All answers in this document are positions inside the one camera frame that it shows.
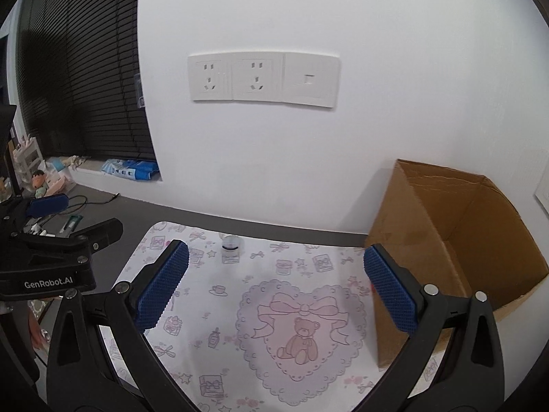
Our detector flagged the cartoon doll figurine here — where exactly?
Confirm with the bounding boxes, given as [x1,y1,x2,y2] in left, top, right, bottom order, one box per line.
[32,171,49,198]

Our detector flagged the person's left hand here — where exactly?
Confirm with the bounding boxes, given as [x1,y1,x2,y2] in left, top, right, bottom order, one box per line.
[30,315,52,348]

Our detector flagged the white drawer organizer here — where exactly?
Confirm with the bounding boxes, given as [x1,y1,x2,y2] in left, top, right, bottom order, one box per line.
[13,135,44,181]

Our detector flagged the blue plastic packet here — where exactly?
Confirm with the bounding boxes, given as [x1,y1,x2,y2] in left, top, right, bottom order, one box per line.
[126,160,159,181]

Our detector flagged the pink storage box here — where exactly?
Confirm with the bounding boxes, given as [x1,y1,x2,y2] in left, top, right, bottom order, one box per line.
[40,161,78,196]

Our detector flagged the black window blind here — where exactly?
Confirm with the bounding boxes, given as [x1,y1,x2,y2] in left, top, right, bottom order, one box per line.
[0,0,156,159]

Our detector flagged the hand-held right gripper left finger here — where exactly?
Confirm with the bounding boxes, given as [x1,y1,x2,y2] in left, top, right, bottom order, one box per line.
[46,240,194,412]

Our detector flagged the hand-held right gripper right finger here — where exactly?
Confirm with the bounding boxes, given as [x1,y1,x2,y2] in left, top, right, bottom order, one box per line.
[363,244,504,412]

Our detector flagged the white wall power socket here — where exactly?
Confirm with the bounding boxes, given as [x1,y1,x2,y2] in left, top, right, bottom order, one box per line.
[187,54,234,102]
[535,179,549,215]
[232,53,286,104]

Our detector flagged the white wall data plate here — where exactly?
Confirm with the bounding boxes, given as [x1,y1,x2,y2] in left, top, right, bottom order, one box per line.
[283,53,341,109]

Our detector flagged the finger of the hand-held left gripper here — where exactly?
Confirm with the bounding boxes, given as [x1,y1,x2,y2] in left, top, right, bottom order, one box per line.
[71,219,124,262]
[0,194,69,228]

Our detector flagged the black cable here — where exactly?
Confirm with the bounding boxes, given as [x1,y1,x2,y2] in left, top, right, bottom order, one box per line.
[64,192,118,209]

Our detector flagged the brown cardboard box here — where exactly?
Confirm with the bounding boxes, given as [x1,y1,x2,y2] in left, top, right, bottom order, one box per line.
[364,159,549,369]

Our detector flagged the small round cosmetic jar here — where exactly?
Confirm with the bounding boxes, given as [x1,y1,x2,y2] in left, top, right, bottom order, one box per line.
[221,234,243,265]

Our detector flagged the printed bear pattern mat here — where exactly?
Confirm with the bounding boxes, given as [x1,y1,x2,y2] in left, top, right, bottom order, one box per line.
[101,221,447,412]

